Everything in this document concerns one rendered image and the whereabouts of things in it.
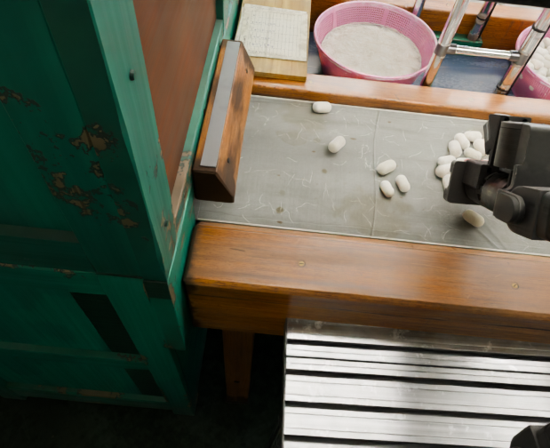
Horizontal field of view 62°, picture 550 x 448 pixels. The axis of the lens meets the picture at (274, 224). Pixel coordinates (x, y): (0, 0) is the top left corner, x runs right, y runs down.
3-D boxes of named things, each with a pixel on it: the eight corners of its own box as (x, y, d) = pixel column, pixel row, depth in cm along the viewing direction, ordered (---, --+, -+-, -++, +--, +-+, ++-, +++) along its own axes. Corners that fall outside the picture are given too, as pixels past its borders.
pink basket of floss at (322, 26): (447, 84, 105) (464, 48, 97) (364, 132, 95) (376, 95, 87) (366, 25, 116) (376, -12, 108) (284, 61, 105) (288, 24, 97)
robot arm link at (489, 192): (482, 162, 65) (506, 170, 58) (522, 164, 65) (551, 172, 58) (474, 209, 67) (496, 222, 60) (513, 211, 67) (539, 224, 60)
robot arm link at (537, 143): (480, 119, 62) (531, 126, 50) (541, 123, 62) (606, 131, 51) (465, 203, 65) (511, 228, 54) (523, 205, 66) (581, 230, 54)
